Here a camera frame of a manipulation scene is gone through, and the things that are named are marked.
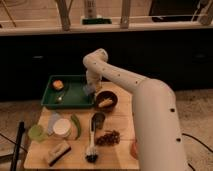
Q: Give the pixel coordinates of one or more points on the wooden easel leg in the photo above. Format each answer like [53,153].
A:
[64,14]
[125,13]

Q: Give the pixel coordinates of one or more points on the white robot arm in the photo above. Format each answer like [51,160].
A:
[155,116]

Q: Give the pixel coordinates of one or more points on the green chili pepper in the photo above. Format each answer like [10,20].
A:
[76,121]

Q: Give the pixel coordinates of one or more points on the wooden easel leg left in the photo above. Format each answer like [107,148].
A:
[64,14]

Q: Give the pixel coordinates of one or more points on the yellow corn piece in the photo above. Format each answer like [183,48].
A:
[105,102]

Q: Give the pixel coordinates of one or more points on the white round container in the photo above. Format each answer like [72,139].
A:
[62,127]

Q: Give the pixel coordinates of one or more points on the green box on ledge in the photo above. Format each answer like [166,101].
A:
[93,21]

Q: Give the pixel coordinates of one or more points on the black pole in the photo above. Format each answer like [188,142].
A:
[16,150]

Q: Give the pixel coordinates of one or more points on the green plastic tray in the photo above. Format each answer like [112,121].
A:
[75,97]

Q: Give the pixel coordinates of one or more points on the dark brown bowl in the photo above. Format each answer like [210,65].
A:
[105,95]

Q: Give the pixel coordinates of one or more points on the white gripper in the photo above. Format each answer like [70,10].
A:
[94,78]

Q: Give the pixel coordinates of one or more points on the light green cup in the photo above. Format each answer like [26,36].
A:
[36,133]

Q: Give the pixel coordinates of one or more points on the purple toy grapes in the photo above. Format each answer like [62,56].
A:
[109,139]

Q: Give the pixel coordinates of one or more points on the orange toy bread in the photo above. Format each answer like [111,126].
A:
[58,85]

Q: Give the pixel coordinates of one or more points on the pale blue cloth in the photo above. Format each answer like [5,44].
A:
[53,118]

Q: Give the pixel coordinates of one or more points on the wooden block eraser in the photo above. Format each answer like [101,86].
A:
[57,152]

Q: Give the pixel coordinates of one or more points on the small metal spoon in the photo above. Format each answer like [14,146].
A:
[60,97]

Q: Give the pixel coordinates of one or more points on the blue grey sponge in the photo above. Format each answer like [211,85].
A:
[89,89]

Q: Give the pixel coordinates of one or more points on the wooden easel leg right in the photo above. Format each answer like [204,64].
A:
[125,13]

